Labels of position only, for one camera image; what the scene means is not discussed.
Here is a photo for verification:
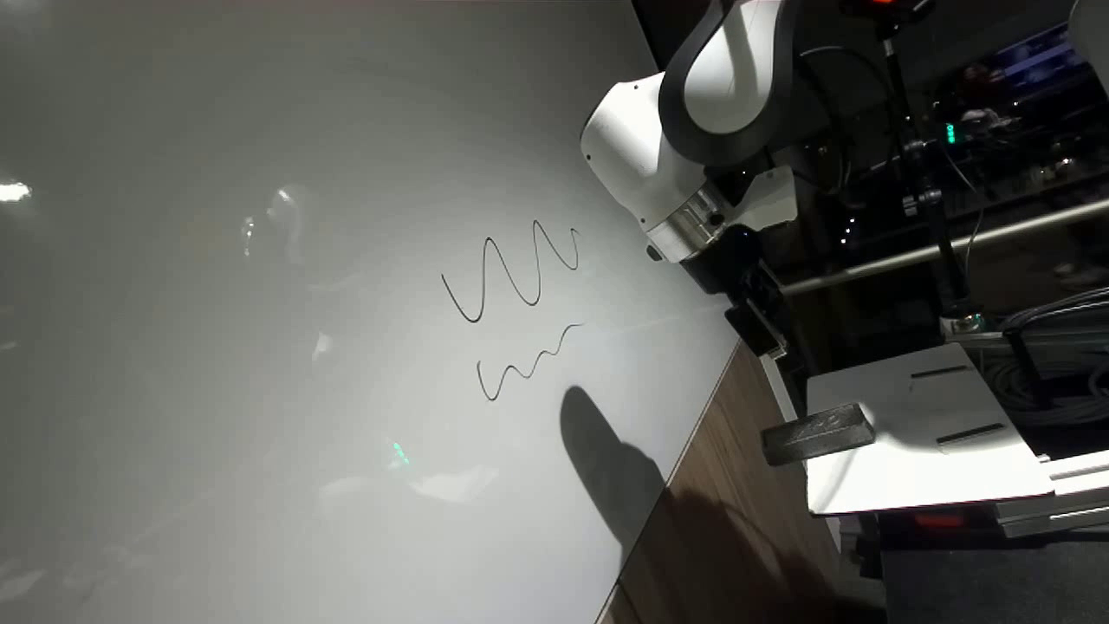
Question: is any silver metal rod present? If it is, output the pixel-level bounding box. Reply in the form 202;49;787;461
779;197;1109;298

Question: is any dark grey whiteboard eraser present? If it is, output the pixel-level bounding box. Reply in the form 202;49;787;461
761;402;878;467

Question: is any camera on mount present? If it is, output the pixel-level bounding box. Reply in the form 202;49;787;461
839;0;989;337

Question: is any bundle of grey cables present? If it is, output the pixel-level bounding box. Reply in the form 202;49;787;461
979;289;1109;432

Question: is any shelf with electronic gear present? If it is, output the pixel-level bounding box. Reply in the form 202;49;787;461
931;22;1109;205

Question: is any aluminium frame rail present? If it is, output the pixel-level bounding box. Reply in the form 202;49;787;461
995;458;1109;540

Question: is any large whiteboard with scribbles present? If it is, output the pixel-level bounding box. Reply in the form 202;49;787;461
0;0;743;624

